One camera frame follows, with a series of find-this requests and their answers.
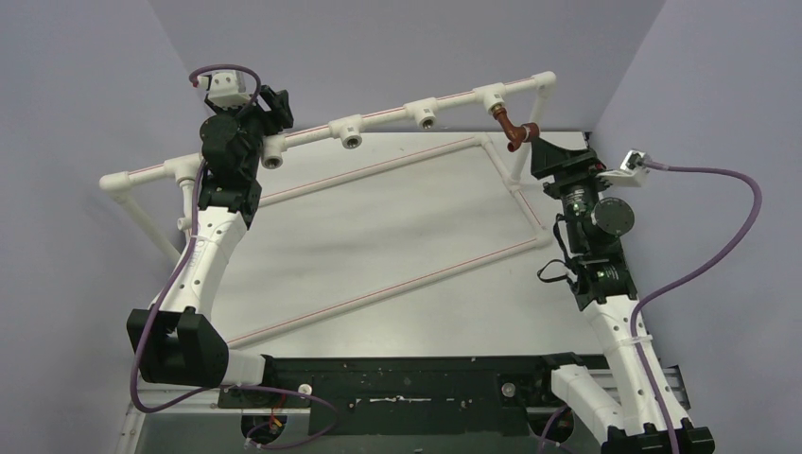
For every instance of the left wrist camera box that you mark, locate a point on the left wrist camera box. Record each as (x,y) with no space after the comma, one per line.
(225,90)

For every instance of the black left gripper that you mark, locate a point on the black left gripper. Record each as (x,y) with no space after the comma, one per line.
(278,119)

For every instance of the aluminium rail frame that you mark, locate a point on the aluminium rail frame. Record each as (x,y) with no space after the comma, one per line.
(559,420)

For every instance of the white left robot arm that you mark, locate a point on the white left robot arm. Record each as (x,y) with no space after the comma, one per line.
(174,341)

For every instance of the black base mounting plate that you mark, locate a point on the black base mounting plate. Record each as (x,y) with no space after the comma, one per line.
(407,396)

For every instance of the white pipe frame with tees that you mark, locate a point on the white pipe frame with tees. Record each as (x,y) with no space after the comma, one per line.
(414,244)

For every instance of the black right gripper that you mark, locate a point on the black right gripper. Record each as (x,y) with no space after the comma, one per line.
(573,173)

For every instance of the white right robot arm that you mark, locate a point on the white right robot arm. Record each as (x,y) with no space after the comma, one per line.
(644,416)

